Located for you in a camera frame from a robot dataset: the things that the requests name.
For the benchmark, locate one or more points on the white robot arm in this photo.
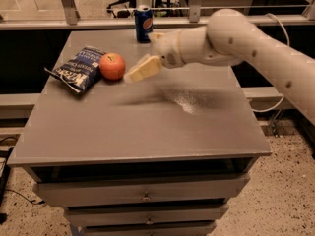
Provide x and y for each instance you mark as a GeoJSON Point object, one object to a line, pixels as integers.
{"type": "Point", "coordinates": [228, 39]}

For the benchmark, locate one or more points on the grey drawer cabinet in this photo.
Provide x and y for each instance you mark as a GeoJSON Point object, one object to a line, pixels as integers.
{"type": "Point", "coordinates": [161, 157]}

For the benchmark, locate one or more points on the metal window rail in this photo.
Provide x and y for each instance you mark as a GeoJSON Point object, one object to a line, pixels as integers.
{"type": "Point", "coordinates": [111, 24]}

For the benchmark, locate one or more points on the blue chip bag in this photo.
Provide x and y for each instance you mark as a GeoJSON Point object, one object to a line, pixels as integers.
{"type": "Point", "coordinates": [80, 72]}

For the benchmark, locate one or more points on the blue pepsi can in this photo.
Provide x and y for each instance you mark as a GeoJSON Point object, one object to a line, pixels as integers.
{"type": "Point", "coordinates": [143, 23]}

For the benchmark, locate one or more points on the red apple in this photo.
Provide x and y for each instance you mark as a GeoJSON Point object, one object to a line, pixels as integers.
{"type": "Point", "coordinates": [112, 66]}

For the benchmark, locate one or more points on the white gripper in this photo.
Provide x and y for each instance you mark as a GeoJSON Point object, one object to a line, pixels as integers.
{"type": "Point", "coordinates": [167, 48]}

